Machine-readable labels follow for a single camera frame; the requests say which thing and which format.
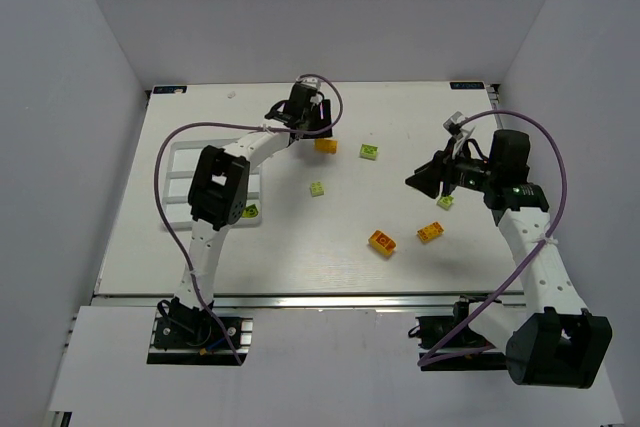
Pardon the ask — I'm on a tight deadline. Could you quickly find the long orange lego brick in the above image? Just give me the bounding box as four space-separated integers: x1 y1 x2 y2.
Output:
314 138 338 154

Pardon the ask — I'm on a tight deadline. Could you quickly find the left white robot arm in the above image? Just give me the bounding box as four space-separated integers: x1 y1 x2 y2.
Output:
174 75 331 310

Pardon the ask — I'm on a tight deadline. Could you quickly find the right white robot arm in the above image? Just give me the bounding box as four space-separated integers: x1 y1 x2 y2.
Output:
405 130 613 389

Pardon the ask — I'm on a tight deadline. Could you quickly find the pale green lego brick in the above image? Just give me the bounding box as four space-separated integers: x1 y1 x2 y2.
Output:
436 196 454 211

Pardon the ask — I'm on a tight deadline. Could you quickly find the light green lego brick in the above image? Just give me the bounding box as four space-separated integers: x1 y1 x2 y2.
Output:
309 182 325 197
359 144 378 161

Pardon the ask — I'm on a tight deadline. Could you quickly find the orange curved lego brick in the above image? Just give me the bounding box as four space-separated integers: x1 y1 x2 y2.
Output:
368 230 397 258

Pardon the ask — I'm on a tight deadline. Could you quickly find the right blue label sticker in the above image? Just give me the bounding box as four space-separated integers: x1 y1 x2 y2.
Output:
449 81 485 90

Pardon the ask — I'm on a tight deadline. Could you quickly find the blue label sticker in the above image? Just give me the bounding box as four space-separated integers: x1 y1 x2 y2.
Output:
152 85 187 95
449 81 485 90

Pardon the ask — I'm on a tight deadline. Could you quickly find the white compartment tray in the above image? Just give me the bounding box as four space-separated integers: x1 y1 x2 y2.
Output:
161 139 263 232

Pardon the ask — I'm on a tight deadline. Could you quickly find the left blue label sticker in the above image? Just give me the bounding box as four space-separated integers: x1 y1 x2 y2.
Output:
152 85 187 95

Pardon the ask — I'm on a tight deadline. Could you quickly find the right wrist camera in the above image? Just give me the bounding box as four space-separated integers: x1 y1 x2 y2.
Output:
443 111 475 157

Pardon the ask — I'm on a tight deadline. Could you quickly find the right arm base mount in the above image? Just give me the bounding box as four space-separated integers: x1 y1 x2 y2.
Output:
407 295 507 372

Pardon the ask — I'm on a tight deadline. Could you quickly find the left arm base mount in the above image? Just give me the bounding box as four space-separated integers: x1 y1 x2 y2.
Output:
147 298 253 367

